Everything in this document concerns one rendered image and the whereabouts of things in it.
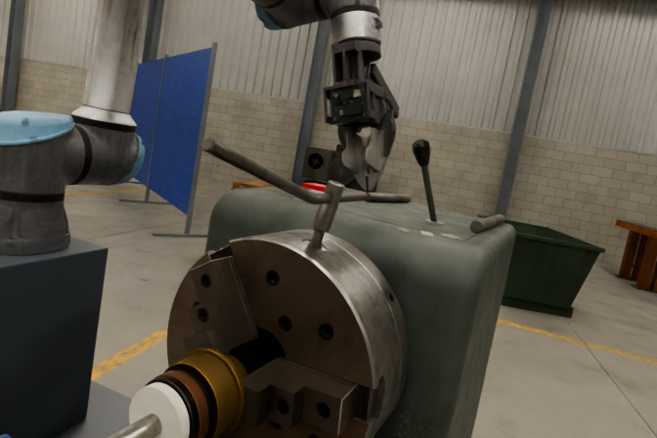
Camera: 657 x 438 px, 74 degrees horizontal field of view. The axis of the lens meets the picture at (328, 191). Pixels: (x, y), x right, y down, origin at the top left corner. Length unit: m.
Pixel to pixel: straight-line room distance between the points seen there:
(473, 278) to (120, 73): 0.73
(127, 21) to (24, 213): 0.39
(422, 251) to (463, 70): 10.27
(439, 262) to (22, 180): 0.67
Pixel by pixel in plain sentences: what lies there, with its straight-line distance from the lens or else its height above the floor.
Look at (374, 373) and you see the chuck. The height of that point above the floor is 1.13.
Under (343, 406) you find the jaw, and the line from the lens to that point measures 0.50.
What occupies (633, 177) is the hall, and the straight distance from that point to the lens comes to 11.18.
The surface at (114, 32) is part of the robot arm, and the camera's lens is 0.96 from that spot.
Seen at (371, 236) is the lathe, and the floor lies 1.24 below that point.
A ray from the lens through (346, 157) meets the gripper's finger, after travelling 0.65.
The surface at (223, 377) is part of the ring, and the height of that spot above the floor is 1.11.
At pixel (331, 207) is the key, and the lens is 0.53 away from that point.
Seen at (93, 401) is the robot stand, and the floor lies 0.75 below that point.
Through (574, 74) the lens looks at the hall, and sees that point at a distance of 11.07.
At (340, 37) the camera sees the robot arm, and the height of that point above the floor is 1.52.
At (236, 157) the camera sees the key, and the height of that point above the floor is 1.34.
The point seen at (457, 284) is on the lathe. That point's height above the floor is 1.21.
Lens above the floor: 1.36
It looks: 5 degrees down
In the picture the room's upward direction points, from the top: 10 degrees clockwise
